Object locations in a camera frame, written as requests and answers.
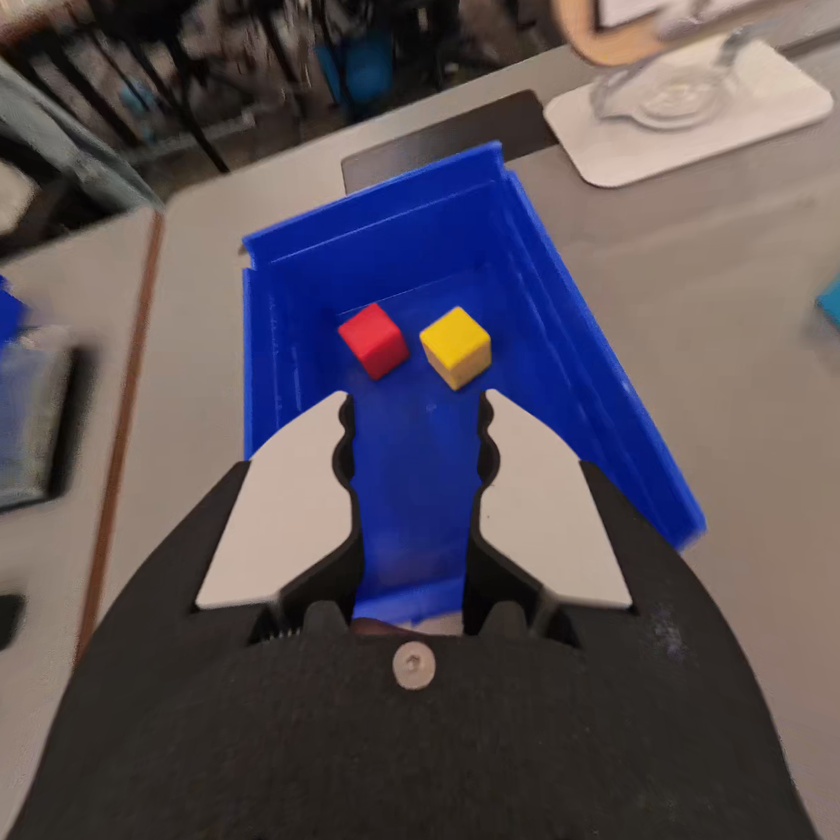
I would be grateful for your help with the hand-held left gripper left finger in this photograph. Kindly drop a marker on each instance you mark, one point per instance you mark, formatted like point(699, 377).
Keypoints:
point(275, 512)

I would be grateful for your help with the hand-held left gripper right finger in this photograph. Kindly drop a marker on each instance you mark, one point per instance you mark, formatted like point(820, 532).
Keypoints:
point(551, 512)

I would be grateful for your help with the yellow cube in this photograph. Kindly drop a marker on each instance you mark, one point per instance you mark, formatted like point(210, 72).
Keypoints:
point(456, 341)

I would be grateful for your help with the red cube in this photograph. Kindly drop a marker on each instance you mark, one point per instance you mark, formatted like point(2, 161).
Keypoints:
point(371, 334)

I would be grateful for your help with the blue plastic bin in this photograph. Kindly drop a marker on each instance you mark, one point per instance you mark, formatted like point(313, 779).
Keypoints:
point(10, 308)
point(407, 262)

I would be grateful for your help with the cyan cube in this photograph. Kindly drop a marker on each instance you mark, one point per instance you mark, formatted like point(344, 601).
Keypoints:
point(830, 302)

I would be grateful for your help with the grey wood-edged desk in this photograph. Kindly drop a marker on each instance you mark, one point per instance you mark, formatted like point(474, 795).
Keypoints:
point(79, 295)

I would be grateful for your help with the wooden document stand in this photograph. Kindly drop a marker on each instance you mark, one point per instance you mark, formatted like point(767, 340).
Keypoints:
point(722, 124)

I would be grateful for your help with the printed instruction sheet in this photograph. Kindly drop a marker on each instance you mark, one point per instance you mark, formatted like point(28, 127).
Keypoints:
point(630, 10)

